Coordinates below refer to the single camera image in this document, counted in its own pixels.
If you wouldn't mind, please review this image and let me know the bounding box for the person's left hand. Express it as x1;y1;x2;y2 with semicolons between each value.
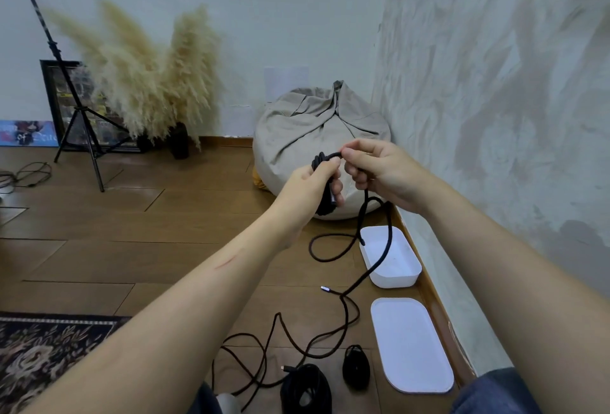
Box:
271;157;345;250

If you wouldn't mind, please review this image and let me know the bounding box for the person's right hand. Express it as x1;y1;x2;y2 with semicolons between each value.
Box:
341;138;445;215

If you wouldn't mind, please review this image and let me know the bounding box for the black braided cable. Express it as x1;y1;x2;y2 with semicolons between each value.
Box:
308;151;394;298

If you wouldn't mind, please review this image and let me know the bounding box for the person's right forearm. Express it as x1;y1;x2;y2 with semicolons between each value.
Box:
419;175;610;414

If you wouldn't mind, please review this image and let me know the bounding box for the person's left forearm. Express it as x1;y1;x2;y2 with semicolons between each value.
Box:
21;211;306;414

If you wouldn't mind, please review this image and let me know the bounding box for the beige bean bag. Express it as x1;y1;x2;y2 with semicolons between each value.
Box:
252;79;393;222

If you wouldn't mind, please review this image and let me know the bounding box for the white plastic box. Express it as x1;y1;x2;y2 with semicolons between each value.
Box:
359;225;423;290

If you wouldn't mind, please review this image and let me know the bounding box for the white plastic lid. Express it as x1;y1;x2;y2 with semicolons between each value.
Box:
370;297;455;395

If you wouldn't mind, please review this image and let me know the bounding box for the dried pampas grass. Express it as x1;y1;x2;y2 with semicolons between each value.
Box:
44;0;223;151

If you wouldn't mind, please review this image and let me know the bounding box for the black tripod stand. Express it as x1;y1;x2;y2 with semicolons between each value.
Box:
8;0;132;193

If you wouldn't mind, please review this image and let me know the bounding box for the black framed picture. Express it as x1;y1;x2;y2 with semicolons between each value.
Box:
39;59;145;153

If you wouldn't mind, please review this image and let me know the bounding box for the blue poster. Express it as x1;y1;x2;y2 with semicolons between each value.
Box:
0;119;59;148

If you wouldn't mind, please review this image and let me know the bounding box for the dark floral rug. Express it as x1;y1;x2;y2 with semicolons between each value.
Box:
0;312;132;414

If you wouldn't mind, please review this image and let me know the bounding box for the loose black cable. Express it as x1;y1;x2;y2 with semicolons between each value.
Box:
211;294;362;393

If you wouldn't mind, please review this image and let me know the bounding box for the small coiled black cable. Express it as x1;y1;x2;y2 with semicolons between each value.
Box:
342;344;372;392

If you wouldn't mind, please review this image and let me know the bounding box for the large coiled black cable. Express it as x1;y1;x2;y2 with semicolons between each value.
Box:
280;363;333;414

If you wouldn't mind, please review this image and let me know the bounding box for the thin black floor cable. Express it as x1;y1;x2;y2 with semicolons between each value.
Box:
0;161;52;189

